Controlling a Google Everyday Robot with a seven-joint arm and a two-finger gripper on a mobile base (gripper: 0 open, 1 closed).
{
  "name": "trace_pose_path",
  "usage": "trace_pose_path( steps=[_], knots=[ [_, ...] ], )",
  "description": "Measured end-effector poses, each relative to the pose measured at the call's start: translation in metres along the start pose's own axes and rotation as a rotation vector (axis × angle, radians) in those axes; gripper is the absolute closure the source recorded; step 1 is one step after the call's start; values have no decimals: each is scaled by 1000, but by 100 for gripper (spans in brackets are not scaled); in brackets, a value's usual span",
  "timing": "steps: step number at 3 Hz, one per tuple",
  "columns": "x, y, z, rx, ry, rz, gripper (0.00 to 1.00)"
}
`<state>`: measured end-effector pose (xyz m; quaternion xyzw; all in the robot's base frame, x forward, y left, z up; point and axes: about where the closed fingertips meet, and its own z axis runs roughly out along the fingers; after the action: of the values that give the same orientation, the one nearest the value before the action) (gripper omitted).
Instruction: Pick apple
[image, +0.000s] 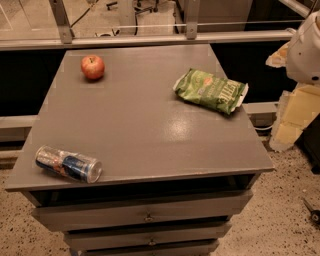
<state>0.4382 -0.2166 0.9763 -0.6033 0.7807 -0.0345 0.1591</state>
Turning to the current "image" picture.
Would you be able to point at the red apple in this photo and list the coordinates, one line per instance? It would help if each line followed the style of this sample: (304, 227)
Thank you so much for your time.
(92, 67)

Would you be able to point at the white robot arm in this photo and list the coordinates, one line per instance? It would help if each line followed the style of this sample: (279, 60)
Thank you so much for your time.
(301, 58)

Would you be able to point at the green chip bag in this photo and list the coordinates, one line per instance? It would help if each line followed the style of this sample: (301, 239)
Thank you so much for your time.
(208, 90)

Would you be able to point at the metal railing frame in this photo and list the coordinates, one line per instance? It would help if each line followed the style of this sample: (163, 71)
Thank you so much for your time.
(71, 24)

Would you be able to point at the grey drawer cabinet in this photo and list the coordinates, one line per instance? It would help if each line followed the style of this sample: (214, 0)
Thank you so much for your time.
(173, 174)

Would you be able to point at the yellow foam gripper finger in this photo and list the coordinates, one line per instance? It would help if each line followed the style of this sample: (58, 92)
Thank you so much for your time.
(279, 58)
(295, 112)

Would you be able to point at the blue silver drink can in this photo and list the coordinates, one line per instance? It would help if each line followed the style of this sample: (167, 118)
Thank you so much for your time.
(68, 164)

